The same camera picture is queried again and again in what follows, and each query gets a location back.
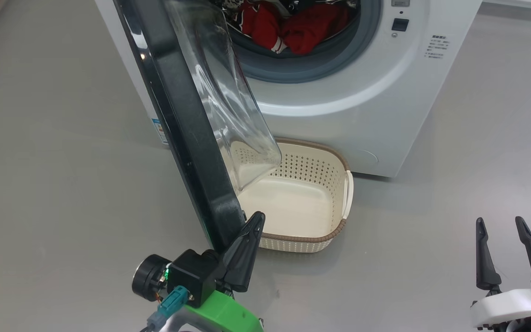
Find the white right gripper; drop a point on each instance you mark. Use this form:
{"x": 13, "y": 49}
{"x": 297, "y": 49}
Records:
{"x": 510, "y": 309}

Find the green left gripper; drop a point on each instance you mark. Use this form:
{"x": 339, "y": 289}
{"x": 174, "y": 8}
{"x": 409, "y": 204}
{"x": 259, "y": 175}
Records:
{"x": 224, "y": 318}

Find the washing machine glass door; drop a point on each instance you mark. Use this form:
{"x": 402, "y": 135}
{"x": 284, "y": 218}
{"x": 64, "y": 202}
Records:
{"x": 187, "y": 138}

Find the red basketball jersey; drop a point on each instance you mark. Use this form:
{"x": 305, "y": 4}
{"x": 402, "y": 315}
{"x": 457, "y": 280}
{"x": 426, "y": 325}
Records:
{"x": 311, "y": 27}

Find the cream perforated laundry basket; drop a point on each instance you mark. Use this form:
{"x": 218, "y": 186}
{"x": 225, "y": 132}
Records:
{"x": 302, "y": 207}

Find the white front-load washing machine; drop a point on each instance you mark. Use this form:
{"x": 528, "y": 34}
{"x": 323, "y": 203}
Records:
{"x": 385, "y": 115}

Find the black cylinder with green light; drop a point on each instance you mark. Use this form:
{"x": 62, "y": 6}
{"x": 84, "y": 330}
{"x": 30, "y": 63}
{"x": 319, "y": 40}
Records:
{"x": 148, "y": 276}

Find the blue energy label sticker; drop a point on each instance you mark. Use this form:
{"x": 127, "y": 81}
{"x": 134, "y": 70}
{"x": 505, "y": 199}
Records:
{"x": 159, "y": 131}

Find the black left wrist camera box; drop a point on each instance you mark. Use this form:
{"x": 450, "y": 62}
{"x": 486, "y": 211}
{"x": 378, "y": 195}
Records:
{"x": 194, "y": 276}

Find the teal left camera connector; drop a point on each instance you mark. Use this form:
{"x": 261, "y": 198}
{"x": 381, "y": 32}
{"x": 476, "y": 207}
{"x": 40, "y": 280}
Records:
{"x": 173, "y": 302}

